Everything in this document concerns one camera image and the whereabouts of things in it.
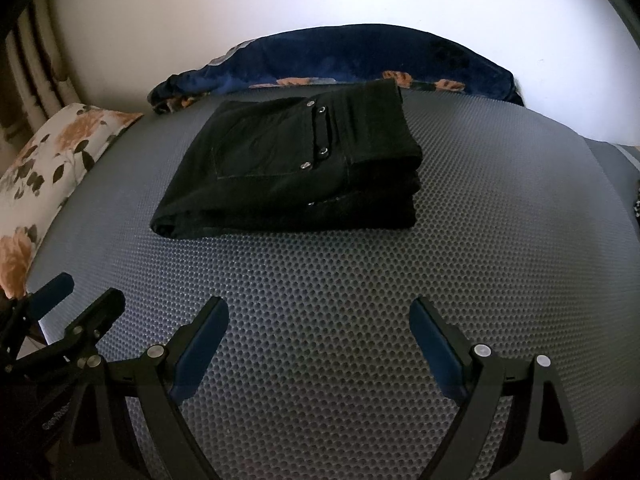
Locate grey honeycomb mat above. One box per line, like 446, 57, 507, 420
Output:
25, 87, 640, 480

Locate grey bed sheet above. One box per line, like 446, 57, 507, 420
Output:
582, 137, 640, 196

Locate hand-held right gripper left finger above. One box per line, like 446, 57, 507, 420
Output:
50, 296, 230, 480

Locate black pants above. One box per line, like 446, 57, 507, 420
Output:
150, 79, 424, 241

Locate navy floral blanket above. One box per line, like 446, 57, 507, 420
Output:
147, 24, 526, 116

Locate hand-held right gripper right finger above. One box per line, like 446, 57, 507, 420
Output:
409, 296, 586, 480

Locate white orange floral pillow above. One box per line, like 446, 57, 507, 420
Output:
0, 102, 144, 301

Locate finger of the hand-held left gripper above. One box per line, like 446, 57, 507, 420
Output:
5, 288, 126, 376
0, 273, 75, 356

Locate white radiator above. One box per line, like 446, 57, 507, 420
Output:
0, 0, 87, 161

